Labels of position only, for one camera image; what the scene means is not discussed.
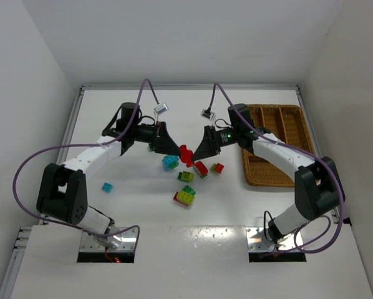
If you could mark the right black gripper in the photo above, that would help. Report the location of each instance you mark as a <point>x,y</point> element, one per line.
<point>211,141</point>

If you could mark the lime and red lego pair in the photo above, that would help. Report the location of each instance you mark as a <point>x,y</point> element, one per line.
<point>217,168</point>

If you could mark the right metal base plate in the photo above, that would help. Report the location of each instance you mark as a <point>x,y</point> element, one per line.
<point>258,244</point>

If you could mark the blue and green lego stack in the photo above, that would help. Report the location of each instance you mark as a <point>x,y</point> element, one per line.
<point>170,162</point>

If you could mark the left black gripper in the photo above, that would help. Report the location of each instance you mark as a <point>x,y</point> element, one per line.
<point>160,136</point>

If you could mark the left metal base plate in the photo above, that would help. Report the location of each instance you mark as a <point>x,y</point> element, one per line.
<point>120,243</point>

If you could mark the lime green red lego stack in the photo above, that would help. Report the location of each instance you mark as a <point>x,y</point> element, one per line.
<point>185,196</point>

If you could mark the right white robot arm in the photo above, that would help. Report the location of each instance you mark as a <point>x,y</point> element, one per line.
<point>317,187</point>

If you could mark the green and lime curved legos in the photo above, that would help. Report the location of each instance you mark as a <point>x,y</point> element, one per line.
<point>185,176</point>

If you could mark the red curved lego brick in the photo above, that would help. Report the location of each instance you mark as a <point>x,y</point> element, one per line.
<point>200,169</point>

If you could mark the small cyan lego brick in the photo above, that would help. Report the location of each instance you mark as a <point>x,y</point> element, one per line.
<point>106,187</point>

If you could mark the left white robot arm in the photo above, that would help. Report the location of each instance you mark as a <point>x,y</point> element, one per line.
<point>63,191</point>

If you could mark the tall red lego stack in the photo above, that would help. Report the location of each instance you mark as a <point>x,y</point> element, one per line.
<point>186,156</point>

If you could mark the metal base plate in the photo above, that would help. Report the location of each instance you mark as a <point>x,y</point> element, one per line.
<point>120,243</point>
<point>258,244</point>

